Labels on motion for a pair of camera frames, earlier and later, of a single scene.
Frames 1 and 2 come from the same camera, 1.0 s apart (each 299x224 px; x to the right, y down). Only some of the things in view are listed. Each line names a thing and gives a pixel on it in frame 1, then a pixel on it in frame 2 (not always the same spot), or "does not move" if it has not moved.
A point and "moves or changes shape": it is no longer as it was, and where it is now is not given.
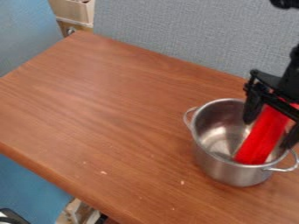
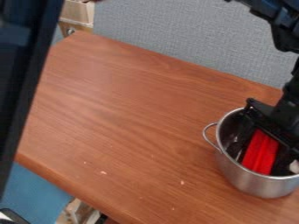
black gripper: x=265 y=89 -> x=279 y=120
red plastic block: x=264 y=134 moves or changes shape
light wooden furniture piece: x=72 y=14 does not move
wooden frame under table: x=79 y=213 does not move
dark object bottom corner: x=13 y=217 does not move
